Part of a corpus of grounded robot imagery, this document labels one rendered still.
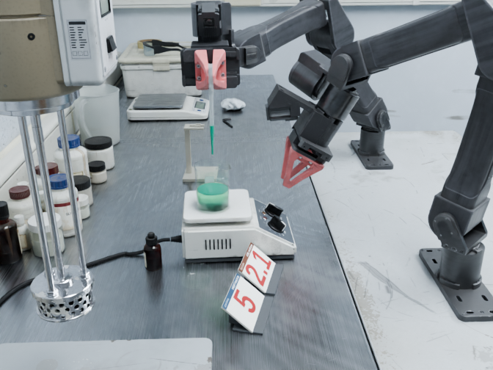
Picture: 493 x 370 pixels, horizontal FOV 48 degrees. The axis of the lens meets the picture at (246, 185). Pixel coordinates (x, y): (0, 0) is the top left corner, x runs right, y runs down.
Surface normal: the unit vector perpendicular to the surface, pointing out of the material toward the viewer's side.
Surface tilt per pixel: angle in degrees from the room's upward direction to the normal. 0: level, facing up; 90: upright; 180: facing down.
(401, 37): 87
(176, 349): 0
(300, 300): 0
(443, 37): 96
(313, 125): 91
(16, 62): 90
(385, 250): 0
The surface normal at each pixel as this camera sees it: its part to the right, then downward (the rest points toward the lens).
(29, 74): 0.41, 0.36
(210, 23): 0.06, 0.87
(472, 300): 0.00, -0.91
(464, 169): -0.72, 0.20
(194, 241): 0.07, 0.40
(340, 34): 0.62, 0.31
